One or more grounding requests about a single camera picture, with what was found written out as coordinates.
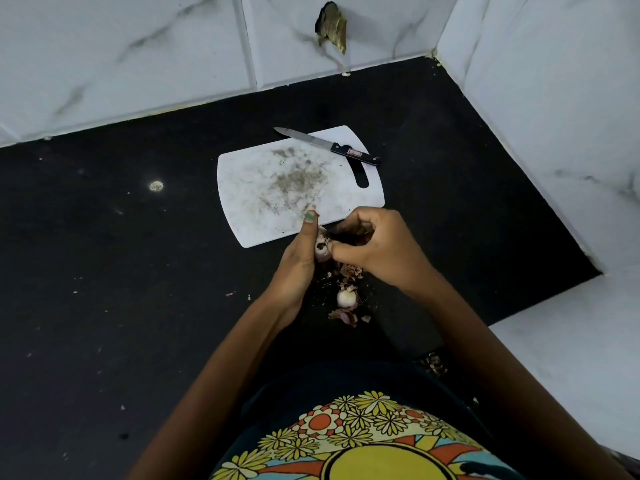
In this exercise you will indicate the person's left thumb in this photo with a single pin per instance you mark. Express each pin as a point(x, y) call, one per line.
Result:
point(309, 230)

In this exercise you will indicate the person's left forearm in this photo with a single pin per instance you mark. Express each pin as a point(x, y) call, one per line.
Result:
point(215, 392)

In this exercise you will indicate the small onion with skin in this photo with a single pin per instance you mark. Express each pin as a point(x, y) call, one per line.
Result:
point(322, 247)

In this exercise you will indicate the white plastic cutting board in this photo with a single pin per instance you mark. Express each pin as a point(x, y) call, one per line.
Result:
point(295, 187)

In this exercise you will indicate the person's right thumb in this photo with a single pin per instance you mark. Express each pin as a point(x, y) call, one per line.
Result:
point(345, 252)

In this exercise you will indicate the peeled white small onion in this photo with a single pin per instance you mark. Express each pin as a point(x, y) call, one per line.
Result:
point(347, 297)

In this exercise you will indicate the person's left hand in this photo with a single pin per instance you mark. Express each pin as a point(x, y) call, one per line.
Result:
point(296, 267)

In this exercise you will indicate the person's floral printed shirt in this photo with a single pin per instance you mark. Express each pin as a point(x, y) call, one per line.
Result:
point(360, 429)

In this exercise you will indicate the person's right forearm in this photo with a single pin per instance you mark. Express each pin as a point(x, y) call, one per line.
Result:
point(515, 389)

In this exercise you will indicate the person's right hand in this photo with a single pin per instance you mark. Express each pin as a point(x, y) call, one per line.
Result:
point(387, 249)

